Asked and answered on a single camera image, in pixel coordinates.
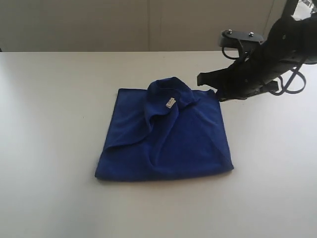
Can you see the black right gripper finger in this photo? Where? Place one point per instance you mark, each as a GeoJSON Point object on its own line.
{"type": "Point", "coordinates": [217, 78]}
{"type": "Point", "coordinates": [227, 95]}

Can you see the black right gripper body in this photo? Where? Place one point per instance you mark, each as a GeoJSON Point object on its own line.
{"type": "Point", "coordinates": [254, 75]}

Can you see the blue towel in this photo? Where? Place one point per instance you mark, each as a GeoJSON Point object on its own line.
{"type": "Point", "coordinates": [165, 132]}

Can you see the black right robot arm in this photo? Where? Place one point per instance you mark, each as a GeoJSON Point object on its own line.
{"type": "Point", "coordinates": [294, 42]}

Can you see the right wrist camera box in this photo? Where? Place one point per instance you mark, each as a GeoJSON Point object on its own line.
{"type": "Point", "coordinates": [242, 41]}

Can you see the dark window frame post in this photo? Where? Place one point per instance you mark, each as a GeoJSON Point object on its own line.
{"type": "Point", "coordinates": [289, 8]}

